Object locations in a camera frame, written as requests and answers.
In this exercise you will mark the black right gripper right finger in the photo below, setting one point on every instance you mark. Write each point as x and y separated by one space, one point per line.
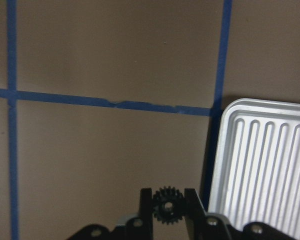
194 214

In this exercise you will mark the small black bearing gear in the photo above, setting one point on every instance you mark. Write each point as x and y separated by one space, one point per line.
168 205

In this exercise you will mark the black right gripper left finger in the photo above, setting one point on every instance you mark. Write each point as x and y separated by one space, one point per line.
146 213

